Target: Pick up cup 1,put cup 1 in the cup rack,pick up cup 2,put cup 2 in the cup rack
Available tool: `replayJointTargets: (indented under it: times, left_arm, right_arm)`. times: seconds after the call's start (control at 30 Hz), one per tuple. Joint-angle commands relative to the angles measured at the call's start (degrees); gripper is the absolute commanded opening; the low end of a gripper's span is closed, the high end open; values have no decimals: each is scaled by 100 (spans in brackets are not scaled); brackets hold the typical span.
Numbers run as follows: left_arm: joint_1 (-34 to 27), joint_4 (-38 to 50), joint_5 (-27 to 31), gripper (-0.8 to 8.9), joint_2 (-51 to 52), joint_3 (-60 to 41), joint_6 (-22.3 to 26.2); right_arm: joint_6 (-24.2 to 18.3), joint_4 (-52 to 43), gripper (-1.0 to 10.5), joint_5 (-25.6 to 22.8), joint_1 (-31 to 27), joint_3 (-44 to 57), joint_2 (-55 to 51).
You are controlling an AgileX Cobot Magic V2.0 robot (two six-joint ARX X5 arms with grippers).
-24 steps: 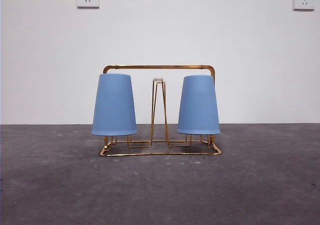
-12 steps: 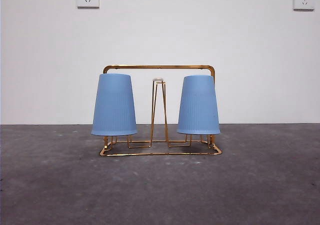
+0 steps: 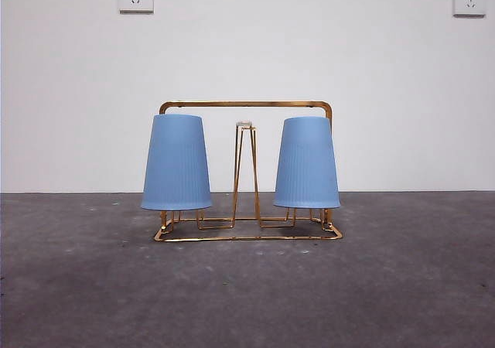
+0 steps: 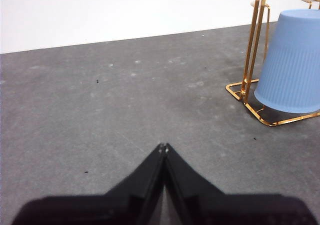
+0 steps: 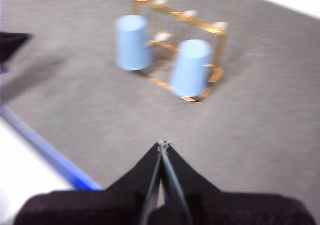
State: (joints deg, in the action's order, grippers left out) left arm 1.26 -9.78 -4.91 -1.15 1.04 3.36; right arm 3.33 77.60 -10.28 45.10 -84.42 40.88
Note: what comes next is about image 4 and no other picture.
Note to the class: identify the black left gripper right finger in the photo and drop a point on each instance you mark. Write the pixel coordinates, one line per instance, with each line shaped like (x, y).
(237, 210)

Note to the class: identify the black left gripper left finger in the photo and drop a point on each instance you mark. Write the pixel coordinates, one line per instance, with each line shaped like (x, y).
(100, 210)

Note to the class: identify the blue ribbed plastic cup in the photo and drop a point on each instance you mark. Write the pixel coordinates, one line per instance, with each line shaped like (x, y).
(292, 65)

